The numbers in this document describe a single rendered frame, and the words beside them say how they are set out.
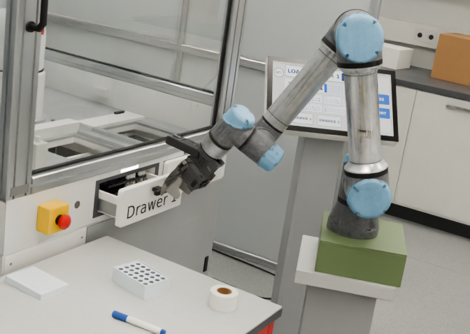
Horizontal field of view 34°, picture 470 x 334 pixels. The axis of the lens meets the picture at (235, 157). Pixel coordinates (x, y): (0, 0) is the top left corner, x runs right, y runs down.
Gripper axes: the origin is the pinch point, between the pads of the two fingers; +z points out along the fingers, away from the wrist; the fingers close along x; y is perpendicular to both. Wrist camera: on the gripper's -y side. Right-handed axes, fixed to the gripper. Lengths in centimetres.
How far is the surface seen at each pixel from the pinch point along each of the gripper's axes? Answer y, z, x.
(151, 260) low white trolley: 15.2, 8.3, -14.2
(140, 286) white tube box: 22.4, -0.6, -33.2
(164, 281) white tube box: 24.6, -2.3, -27.2
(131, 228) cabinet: -1.0, 22.4, 4.1
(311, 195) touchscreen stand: 16, 19, 99
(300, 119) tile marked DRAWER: -6, -6, 86
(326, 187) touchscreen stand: 17, 13, 103
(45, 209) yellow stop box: -8.4, 6.9, -36.6
